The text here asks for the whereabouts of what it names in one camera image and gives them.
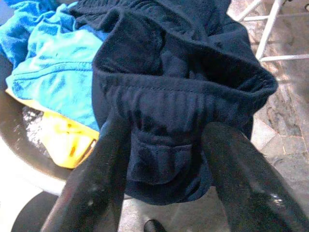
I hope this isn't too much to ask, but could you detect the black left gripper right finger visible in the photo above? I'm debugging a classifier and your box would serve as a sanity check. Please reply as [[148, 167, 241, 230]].
[[201, 121, 309, 232]]

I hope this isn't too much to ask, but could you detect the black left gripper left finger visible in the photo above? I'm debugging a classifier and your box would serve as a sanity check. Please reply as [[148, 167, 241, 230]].
[[40, 117, 136, 232]]

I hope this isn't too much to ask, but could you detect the bright blue towel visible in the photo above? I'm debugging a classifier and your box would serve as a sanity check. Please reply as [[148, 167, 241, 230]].
[[0, 0, 110, 133]]

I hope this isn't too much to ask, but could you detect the dark blue garment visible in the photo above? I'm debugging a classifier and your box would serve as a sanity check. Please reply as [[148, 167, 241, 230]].
[[68, 0, 279, 206]]

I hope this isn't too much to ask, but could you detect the yellow plastic item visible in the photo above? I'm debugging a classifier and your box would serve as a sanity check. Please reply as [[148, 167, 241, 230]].
[[5, 88, 100, 170]]

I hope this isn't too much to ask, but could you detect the white plastic folding table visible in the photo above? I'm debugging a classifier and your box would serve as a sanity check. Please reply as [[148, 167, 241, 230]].
[[231, 0, 309, 63]]

